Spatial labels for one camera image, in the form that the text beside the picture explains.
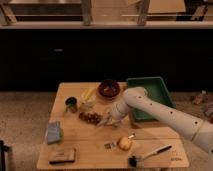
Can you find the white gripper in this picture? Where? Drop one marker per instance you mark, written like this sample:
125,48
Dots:
119,110

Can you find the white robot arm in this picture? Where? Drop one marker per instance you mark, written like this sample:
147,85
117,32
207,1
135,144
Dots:
198,131

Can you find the dark red bowl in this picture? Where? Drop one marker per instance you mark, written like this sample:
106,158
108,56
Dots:
109,88

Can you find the bunch of brown grapes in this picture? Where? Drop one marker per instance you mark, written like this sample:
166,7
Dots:
93,118

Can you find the yellow banana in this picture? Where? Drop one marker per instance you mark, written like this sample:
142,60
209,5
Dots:
88,93

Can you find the clear plastic container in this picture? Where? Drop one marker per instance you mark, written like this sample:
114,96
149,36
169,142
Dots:
86,106

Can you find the small metal clip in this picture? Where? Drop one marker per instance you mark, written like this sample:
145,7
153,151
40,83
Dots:
109,145

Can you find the green plastic tray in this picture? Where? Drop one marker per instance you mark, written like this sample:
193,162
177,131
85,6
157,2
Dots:
157,91

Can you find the dark green mug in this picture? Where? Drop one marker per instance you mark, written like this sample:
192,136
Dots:
71,104

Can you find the black and white brush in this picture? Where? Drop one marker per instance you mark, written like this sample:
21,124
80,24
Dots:
134,160

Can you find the brown wooden block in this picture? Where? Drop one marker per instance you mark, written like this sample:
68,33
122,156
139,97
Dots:
62,156

